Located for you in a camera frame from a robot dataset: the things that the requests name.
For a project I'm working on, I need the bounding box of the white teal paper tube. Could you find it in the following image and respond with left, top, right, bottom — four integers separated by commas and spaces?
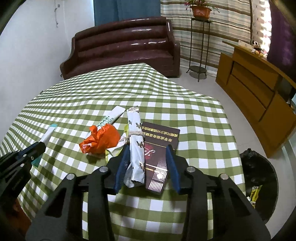
32, 124, 58, 168

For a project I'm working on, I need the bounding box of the silver wrapper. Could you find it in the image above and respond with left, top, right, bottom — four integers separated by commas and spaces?
124, 106, 145, 188

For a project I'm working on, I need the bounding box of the small orange plastic bag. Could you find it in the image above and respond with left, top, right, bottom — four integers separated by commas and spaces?
79, 123, 120, 154

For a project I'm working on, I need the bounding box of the dark brown gift box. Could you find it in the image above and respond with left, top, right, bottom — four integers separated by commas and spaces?
142, 121, 180, 194

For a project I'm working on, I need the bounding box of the yellow snack wrapper bundle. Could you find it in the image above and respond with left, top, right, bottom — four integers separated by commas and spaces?
105, 125, 129, 163

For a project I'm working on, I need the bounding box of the black trash bin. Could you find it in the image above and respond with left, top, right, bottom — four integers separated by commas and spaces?
240, 148, 278, 223

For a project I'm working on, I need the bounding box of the green checkered tablecloth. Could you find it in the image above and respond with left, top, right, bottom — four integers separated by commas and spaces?
1, 63, 245, 240

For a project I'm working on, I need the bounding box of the wooden sideboard cabinet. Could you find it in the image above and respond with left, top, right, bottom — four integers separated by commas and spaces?
216, 44, 295, 158

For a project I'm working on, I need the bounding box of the mickey mouse plush toy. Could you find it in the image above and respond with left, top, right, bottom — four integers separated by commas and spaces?
252, 40, 265, 57

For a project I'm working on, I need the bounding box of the dark purple curtain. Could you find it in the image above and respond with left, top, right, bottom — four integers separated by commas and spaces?
267, 1, 295, 81

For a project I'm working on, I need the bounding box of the white box on sideboard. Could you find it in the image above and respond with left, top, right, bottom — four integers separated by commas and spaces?
238, 40, 253, 51

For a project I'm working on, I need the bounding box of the blue curtain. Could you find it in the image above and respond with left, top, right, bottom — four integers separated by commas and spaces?
93, 0, 161, 26

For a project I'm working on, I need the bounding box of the striped curtain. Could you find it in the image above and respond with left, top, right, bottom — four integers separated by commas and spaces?
161, 0, 251, 75

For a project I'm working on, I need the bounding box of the dark brown leather sofa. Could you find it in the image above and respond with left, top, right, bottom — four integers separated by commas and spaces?
60, 16, 180, 79

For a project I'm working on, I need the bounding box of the black metal plant stand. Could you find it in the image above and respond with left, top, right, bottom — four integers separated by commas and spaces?
186, 17, 212, 83

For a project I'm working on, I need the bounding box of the potted plant orange pot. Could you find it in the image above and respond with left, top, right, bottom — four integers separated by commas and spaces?
185, 0, 219, 21

